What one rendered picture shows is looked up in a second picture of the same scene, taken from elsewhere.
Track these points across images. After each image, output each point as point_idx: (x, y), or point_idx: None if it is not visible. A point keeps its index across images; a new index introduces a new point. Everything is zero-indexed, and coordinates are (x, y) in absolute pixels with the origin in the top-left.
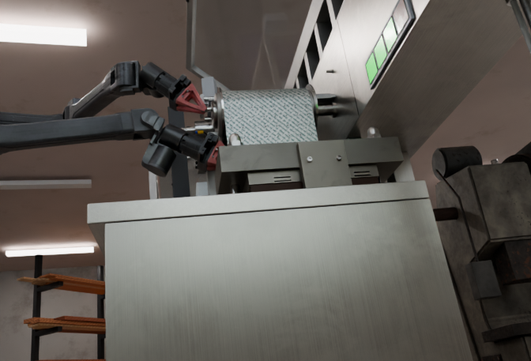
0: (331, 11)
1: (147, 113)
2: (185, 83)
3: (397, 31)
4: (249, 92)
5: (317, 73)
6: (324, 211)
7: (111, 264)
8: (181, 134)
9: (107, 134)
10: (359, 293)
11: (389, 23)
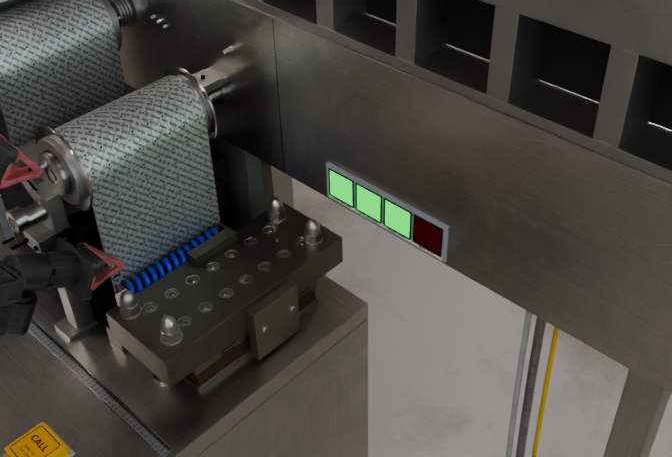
0: None
1: (3, 293)
2: (11, 162)
3: (413, 237)
4: (119, 141)
5: None
6: (284, 389)
7: None
8: (47, 278)
9: None
10: (304, 432)
11: (403, 213)
